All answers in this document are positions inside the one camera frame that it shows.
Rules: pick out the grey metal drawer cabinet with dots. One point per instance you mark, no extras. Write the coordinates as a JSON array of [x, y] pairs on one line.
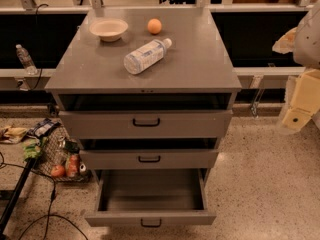
[[146, 89]]

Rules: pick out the black pole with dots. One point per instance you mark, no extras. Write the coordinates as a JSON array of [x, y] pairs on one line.
[[13, 198]]

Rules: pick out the yellow cloth rag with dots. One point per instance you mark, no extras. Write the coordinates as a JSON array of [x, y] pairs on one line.
[[12, 135]]

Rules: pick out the wire mesh basket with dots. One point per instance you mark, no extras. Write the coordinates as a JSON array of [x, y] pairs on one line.
[[58, 148]]

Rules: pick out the blue chip bag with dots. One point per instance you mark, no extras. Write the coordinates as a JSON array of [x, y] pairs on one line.
[[42, 128]]

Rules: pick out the standing clear water bottle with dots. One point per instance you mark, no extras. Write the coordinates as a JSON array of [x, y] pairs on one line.
[[26, 60]]

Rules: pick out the lying clear water bottle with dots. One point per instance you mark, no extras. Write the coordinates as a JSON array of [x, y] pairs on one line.
[[147, 55]]

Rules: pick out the grey middle drawer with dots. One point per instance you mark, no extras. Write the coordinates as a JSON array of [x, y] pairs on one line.
[[148, 159]]

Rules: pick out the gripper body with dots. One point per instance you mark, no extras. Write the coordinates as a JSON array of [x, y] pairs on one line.
[[308, 42]]

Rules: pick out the grey top drawer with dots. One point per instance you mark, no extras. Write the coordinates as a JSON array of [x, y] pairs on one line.
[[138, 125]]

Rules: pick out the grey drawer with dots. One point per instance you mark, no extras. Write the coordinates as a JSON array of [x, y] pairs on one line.
[[148, 159], [151, 198], [138, 125]]

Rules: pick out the grey bottom drawer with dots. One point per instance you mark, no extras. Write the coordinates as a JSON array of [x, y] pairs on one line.
[[151, 198]]

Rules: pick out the orange fruit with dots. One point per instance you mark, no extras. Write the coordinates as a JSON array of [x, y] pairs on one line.
[[154, 26]]

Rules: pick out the red snack can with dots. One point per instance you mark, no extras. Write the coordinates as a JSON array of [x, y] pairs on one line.
[[72, 165]]

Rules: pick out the red tomato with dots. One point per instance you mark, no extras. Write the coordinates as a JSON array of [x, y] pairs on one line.
[[58, 171]]

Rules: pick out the green snack bag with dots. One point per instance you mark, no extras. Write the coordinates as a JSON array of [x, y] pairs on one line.
[[33, 148]]

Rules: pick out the beige paper bowl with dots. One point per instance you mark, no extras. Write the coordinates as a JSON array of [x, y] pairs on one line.
[[109, 29]]

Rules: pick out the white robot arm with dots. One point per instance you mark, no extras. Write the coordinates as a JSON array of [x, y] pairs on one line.
[[303, 41]]

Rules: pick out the yellow robot base block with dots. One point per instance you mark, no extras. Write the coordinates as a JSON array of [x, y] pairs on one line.
[[302, 100]]

